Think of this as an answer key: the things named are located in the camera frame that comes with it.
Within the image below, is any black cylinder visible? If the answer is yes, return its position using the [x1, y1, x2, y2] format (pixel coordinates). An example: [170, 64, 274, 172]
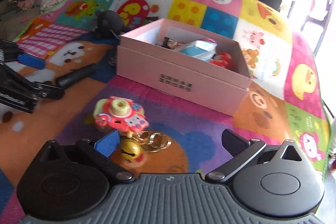
[55, 63, 97, 89]

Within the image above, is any red cartoon keychain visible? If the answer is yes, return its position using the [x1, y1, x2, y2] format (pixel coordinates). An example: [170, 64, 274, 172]
[93, 96, 172, 164]

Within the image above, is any black plush toy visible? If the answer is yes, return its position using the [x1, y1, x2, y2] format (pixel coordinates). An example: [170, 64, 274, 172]
[95, 10, 130, 39]

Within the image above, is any red cartoon figure toy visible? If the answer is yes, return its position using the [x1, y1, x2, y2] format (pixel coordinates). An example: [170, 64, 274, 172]
[209, 52, 235, 71]

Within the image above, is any blue tissue pack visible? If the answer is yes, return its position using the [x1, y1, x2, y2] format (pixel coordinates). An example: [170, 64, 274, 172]
[177, 39, 217, 61]

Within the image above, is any cartoon figure keychain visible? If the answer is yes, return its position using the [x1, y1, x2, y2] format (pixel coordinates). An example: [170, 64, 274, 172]
[156, 37, 184, 50]

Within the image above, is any colourful cartoon play mat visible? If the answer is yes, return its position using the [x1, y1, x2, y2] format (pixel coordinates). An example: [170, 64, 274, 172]
[1, 0, 330, 223]

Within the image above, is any pink cardboard box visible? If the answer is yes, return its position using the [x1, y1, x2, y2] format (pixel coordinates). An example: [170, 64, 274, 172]
[117, 19, 252, 116]

